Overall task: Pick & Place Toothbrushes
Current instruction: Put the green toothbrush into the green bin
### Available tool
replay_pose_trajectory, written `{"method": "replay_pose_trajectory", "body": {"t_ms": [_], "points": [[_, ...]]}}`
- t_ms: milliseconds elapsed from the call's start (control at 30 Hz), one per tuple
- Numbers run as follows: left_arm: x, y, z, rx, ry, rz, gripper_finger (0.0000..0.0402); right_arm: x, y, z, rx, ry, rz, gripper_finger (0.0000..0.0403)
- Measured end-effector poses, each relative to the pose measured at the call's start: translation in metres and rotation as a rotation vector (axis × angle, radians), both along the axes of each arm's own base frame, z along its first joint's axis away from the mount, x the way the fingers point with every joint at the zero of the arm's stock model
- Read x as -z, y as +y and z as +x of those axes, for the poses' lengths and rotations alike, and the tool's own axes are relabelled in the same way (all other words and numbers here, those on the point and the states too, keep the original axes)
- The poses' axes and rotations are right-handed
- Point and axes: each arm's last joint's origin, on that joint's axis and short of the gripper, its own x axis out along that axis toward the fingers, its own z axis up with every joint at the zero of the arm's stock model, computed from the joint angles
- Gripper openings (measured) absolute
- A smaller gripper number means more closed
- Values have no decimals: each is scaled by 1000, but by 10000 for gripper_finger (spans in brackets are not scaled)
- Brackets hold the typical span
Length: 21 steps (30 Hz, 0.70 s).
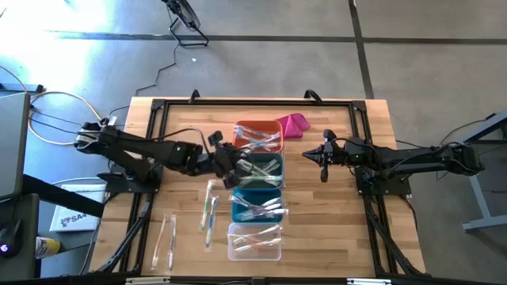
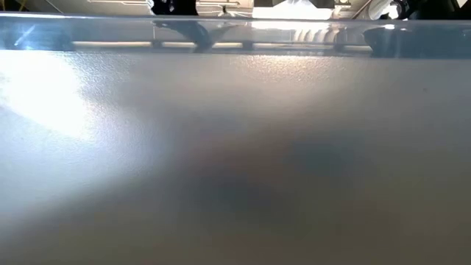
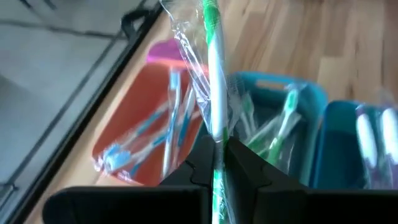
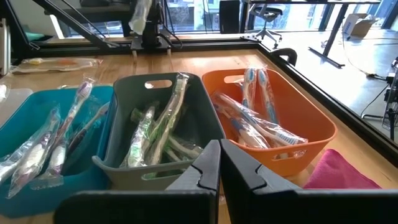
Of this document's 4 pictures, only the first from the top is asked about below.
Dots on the pink packaged toothbrush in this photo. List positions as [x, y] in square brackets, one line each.
[257, 245]

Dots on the teal plastic bin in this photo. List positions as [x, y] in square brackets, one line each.
[257, 192]

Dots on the pink folded cloth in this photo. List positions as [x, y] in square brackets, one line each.
[293, 126]

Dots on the black table clamp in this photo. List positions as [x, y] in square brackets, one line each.
[313, 95]
[194, 95]

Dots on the black desk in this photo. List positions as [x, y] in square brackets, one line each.
[59, 196]

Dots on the grey plastic bin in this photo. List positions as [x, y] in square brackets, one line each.
[269, 155]

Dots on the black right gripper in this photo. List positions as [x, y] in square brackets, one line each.
[335, 155]

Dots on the orange plastic bin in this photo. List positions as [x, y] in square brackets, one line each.
[261, 123]

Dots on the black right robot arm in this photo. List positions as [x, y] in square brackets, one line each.
[420, 158]

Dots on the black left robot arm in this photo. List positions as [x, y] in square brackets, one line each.
[150, 148]

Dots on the clear plastic bin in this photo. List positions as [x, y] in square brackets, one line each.
[237, 255]

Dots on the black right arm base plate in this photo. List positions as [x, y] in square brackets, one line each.
[396, 191]

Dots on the white packaged toothbrush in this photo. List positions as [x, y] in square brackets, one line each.
[269, 204]
[265, 146]

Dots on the grey laptop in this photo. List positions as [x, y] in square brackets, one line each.
[14, 146]

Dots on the grey side table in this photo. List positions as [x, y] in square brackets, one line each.
[475, 202]

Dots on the silver metal bracket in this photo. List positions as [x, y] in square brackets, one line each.
[368, 282]
[146, 281]

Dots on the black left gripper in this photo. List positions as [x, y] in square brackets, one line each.
[227, 162]

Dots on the black aluminium table frame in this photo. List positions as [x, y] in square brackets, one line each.
[257, 103]

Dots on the black computer mouse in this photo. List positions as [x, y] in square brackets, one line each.
[10, 237]

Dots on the dark metal floor bar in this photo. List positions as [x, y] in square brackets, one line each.
[20, 88]

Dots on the white printed box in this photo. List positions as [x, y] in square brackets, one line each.
[75, 221]

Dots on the yellow can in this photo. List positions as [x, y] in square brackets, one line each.
[47, 247]

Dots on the black floor fan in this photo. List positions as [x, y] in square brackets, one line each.
[186, 14]

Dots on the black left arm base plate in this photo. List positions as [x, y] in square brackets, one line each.
[115, 184]

